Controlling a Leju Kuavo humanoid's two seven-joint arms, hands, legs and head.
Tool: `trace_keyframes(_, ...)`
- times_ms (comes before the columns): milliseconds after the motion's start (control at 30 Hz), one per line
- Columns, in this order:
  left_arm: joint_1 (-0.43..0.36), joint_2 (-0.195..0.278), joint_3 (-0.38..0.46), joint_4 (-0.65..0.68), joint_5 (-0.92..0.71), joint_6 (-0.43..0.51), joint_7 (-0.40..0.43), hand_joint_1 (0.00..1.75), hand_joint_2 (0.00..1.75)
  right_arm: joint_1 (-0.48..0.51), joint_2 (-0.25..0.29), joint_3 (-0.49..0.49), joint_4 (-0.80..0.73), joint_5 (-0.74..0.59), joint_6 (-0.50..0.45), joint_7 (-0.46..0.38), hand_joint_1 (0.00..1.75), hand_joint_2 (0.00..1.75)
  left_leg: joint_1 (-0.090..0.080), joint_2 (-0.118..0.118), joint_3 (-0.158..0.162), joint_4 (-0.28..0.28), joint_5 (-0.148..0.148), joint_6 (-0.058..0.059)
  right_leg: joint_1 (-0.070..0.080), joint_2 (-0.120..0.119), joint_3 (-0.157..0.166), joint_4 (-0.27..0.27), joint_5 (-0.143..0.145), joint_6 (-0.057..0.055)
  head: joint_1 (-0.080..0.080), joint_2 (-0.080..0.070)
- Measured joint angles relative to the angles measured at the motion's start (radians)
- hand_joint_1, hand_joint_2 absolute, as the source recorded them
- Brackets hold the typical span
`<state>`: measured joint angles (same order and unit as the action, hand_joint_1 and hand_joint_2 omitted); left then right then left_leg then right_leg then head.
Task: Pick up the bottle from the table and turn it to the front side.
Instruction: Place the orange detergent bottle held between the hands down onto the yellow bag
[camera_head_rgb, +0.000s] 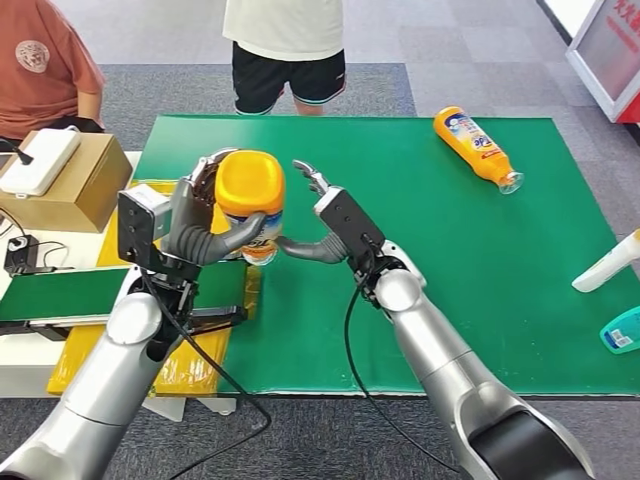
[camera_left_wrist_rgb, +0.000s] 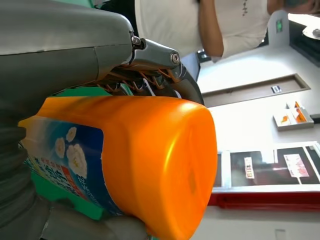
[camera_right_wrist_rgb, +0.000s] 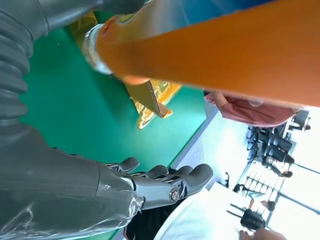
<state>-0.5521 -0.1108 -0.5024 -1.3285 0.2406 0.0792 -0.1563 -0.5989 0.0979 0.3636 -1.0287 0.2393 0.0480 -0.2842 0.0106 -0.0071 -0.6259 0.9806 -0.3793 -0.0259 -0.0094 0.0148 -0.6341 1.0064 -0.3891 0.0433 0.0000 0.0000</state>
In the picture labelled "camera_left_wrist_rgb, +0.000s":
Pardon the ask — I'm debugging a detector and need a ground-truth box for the orange detergent bottle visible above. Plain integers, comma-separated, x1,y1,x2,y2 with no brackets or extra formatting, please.
18,95,218,240

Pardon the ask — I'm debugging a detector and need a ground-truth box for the ribbed grey left arm sleeve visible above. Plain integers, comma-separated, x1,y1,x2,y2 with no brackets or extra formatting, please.
0,125,48,240

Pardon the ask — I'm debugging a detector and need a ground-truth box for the standing person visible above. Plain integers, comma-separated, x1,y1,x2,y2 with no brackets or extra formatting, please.
100,0,320,82

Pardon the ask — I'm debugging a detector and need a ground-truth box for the brown door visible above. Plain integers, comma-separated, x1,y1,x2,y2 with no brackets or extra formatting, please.
202,73,311,109

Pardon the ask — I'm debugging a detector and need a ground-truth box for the grey wall holder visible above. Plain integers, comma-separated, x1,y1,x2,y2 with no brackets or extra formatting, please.
272,100,315,132

